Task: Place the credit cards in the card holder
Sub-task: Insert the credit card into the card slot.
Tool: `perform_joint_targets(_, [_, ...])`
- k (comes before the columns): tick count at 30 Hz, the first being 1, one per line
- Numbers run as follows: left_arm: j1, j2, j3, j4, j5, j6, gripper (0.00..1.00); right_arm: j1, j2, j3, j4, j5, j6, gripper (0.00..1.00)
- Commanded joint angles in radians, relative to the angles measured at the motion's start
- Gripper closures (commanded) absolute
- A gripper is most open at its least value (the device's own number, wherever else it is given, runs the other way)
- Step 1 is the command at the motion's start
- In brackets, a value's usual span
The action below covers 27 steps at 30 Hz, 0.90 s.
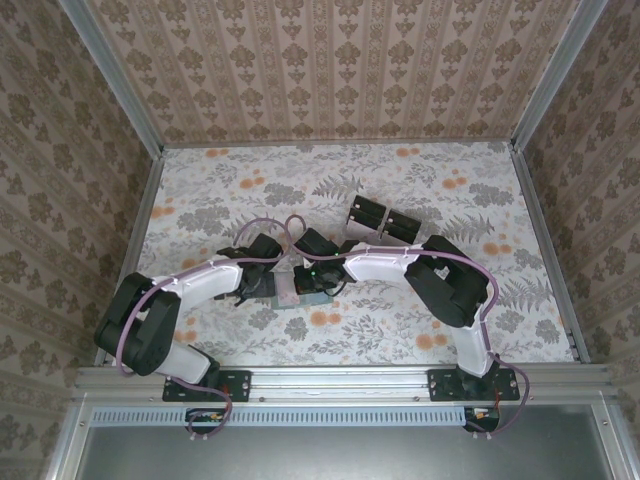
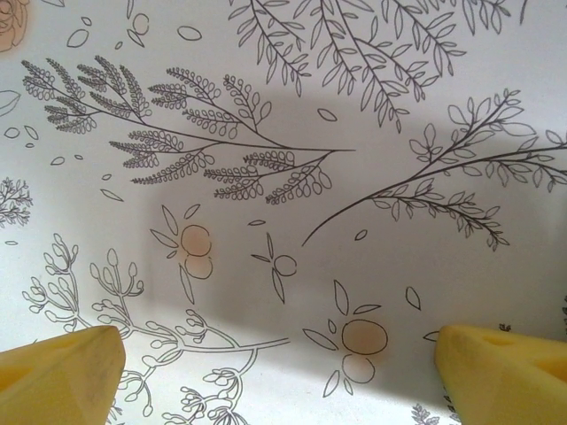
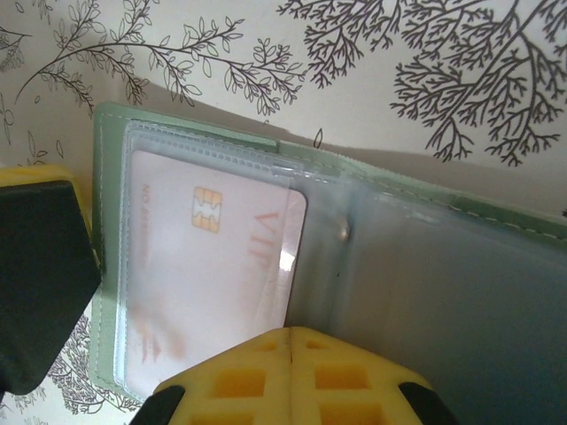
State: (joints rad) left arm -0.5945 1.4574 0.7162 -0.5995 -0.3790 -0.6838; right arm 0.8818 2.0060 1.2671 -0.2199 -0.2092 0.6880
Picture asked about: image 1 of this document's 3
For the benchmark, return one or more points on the pink credit card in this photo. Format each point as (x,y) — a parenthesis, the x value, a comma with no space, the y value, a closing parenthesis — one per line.
(287,295)
(362,233)

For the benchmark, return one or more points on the black grey hinged case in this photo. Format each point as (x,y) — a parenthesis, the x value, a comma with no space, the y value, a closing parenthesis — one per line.
(382,220)

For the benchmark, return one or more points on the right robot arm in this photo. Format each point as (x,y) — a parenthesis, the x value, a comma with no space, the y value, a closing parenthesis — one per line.
(380,265)

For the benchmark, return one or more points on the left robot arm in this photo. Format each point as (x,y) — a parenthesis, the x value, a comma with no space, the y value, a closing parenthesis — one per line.
(200,286)

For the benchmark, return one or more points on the black credit card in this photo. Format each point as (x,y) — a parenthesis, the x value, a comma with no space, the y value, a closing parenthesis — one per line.
(366,217)
(369,204)
(405,217)
(401,230)

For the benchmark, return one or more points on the grey metal panel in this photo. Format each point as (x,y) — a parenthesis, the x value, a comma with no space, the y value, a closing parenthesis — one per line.
(340,455)

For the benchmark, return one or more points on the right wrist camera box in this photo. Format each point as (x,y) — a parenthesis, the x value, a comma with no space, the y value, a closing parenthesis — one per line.
(315,242)

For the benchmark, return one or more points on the long aluminium base rail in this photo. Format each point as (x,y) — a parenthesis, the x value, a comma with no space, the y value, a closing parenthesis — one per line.
(340,382)

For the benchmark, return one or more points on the aluminium side rail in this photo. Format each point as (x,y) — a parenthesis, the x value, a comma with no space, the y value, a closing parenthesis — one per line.
(140,215)
(544,240)

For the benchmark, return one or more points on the aluminium frame post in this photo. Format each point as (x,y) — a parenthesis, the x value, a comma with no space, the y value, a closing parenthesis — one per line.
(115,85)
(555,85)

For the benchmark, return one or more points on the aluminium frame rail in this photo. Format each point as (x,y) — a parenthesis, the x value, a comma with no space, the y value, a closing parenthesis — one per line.
(611,440)
(70,440)

